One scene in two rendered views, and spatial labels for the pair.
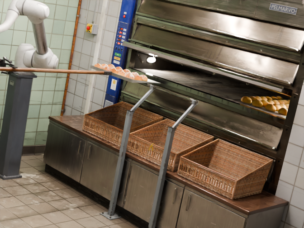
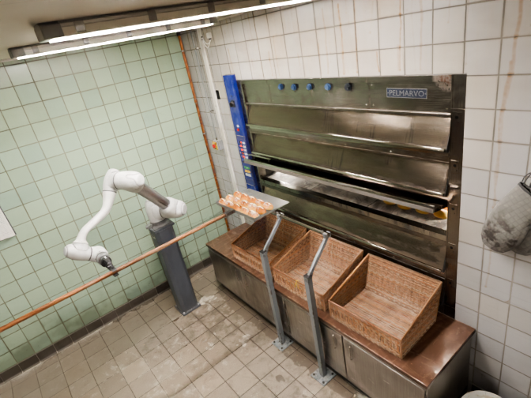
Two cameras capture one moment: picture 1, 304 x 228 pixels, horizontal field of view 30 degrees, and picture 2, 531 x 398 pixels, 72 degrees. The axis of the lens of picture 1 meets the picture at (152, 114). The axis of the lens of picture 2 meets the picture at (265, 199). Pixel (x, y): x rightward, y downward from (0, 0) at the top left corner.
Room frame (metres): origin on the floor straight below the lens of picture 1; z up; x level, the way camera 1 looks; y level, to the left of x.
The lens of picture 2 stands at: (2.36, -0.48, 2.46)
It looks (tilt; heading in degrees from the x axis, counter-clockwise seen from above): 25 degrees down; 14
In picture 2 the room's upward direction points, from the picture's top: 11 degrees counter-clockwise
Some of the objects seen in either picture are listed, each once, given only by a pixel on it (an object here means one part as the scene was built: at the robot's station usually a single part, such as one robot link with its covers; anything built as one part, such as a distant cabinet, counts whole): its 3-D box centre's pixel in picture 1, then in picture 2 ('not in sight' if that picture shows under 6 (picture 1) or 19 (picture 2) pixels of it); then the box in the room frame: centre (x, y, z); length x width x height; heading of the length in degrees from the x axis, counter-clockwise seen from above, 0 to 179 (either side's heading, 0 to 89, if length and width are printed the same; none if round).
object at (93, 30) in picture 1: (91, 28); (217, 144); (5.92, 0.78, 1.46); 0.10 x 0.07 x 0.10; 48
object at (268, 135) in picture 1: (194, 108); (333, 218); (4.94, -0.36, 1.02); 1.79 x 0.11 x 0.19; 48
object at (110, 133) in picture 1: (122, 123); (269, 242); (5.13, 0.25, 0.72); 0.56 x 0.49 x 0.28; 49
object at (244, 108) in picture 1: (199, 92); (333, 200); (4.96, -0.37, 1.16); 1.80 x 0.06 x 0.04; 48
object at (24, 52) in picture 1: (25, 55); (155, 208); (5.13, 1.24, 1.17); 0.18 x 0.16 x 0.22; 82
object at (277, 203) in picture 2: (125, 73); (251, 201); (5.03, 0.30, 1.19); 0.55 x 0.36 x 0.03; 49
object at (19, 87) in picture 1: (14, 125); (175, 268); (5.13, 1.25, 0.50); 0.21 x 0.21 x 1.00; 49
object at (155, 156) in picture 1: (169, 143); (317, 267); (4.73, -0.20, 0.72); 0.56 x 0.49 x 0.28; 49
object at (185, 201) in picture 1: (147, 184); (310, 302); (4.80, -0.08, 0.29); 2.42 x 0.56 x 0.58; 48
